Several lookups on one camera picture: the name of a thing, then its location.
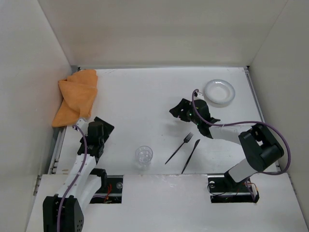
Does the black fork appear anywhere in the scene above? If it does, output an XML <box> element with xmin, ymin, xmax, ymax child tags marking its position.
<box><xmin>165</xmin><ymin>132</ymin><xmax>193</xmax><ymax>164</ymax></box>

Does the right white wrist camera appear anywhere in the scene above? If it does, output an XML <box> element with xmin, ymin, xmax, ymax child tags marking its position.
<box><xmin>194</xmin><ymin>89</ymin><xmax>205</xmax><ymax>100</ymax></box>

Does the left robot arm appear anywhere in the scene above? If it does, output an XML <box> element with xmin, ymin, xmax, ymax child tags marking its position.
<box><xmin>42</xmin><ymin>117</ymin><xmax>114</xmax><ymax>232</ymax></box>

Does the black knife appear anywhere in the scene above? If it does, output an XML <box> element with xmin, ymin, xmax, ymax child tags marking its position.
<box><xmin>181</xmin><ymin>139</ymin><xmax>200</xmax><ymax>174</ymax></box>

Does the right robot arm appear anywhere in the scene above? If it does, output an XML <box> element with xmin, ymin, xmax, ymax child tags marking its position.
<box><xmin>169</xmin><ymin>99</ymin><xmax>284</xmax><ymax>191</ymax></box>

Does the clear drinking glass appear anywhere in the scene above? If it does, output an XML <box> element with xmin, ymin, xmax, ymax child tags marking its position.
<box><xmin>135</xmin><ymin>145</ymin><xmax>153</xmax><ymax>169</ymax></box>

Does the white plate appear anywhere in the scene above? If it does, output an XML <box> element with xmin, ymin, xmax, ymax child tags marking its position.
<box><xmin>204</xmin><ymin>79</ymin><xmax>236</xmax><ymax>104</ymax></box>

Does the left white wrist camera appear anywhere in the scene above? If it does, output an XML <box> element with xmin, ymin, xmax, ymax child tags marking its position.
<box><xmin>72</xmin><ymin>118</ymin><xmax>89</xmax><ymax>133</ymax></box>

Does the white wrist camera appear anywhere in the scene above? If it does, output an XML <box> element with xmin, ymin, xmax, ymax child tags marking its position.
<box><xmin>72</xmin><ymin>118</ymin><xmax>89</xmax><ymax>133</ymax></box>
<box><xmin>194</xmin><ymin>89</ymin><xmax>205</xmax><ymax>100</ymax></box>

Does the orange cloth napkin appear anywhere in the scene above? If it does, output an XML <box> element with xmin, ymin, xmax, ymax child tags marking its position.
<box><xmin>52</xmin><ymin>70</ymin><xmax>98</xmax><ymax>128</ymax></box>

